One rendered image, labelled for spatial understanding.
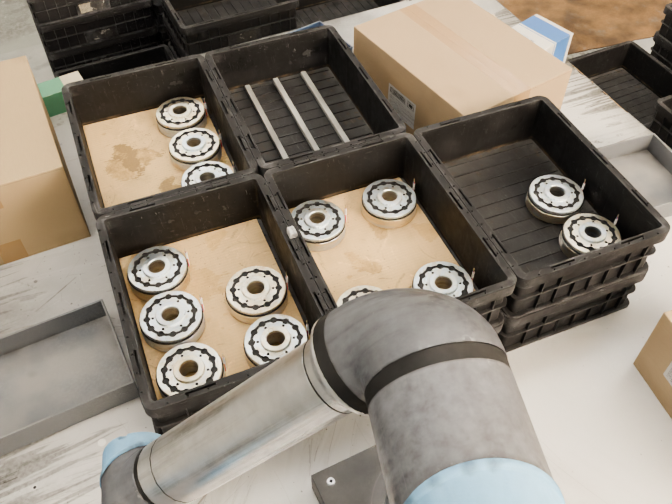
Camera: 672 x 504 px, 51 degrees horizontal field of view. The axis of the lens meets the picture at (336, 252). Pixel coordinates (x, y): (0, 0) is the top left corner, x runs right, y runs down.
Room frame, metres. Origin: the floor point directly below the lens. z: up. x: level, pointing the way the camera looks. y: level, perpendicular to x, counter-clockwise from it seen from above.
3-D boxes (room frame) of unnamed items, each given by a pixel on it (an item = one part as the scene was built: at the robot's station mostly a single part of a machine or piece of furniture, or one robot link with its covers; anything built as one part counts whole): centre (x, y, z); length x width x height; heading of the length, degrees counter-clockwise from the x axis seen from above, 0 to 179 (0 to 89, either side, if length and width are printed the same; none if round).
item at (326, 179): (0.81, -0.08, 0.87); 0.40 x 0.30 x 0.11; 22
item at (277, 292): (0.73, 0.14, 0.86); 0.10 x 0.10 x 0.01
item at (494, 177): (0.93, -0.36, 0.87); 0.40 x 0.30 x 0.11; 22
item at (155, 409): (0.70, 0.20, 0.92); 0.40 x 0.30 x 0.02; 22
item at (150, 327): (0.67, 0.27, 0.86); 0.10 x 0.10 x 0.01
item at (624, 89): (1.97, -1.01, 0.26); 0.40 x 0.30 x 0.23; 26
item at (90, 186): (1.07, 0.35, 0.92); 0.40 x 0.30 x 0.02; 22
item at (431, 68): (1.38, -0.28, 0.80); 0.40 x 0.30 x 0.20; 34
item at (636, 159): (1.12, -0.64, 0.73); 0.27 x 0.20 x 0.05; 110
